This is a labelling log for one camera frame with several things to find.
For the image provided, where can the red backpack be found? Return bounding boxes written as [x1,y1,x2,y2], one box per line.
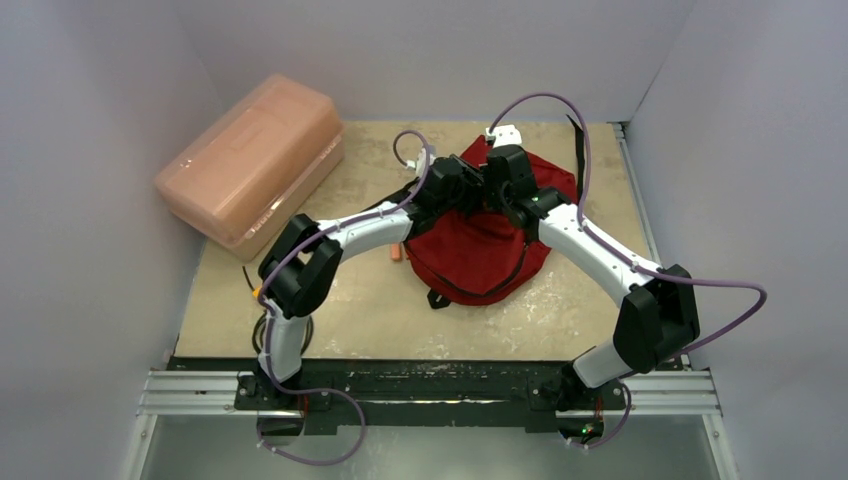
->
[404,159,551,310]

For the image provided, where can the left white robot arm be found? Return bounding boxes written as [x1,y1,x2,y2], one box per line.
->
[258,155,483,409]

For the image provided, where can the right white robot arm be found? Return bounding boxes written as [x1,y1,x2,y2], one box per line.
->
[481,145,700,407]

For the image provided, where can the orange grey highlighter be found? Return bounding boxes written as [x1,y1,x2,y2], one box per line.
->
[389,243,403,262]

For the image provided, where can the pink translucent storage box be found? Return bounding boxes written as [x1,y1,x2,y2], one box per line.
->
[155,74,344,262]

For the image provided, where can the yellow tape measure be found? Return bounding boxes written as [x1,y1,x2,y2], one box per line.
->
[241,265,262,303]

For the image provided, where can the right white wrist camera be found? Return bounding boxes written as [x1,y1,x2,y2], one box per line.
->
[483,124,523,148]

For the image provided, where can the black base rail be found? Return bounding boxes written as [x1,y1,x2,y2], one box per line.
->
[166,357,628,441]

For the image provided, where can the black coiled cable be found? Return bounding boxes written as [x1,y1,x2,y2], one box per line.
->
[250,311,315,359]

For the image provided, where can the aluminium frame rail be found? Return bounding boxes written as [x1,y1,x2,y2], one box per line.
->
[125,122,740,480]

